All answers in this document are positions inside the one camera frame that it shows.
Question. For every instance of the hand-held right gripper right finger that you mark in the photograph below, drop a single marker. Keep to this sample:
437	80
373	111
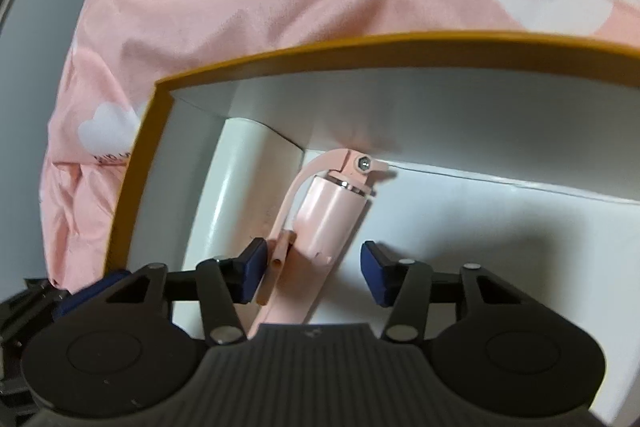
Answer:
375	272

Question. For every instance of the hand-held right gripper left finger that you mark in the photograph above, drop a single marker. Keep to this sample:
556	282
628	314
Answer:
254	269

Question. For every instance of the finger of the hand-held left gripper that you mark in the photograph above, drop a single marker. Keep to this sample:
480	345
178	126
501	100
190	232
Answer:
95	289

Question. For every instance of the pink extinguisher-shaped toy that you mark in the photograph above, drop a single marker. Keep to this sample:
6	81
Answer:
325	212

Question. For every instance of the yellow-rimmed white box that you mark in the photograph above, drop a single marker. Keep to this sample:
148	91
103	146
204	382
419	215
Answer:
450	117

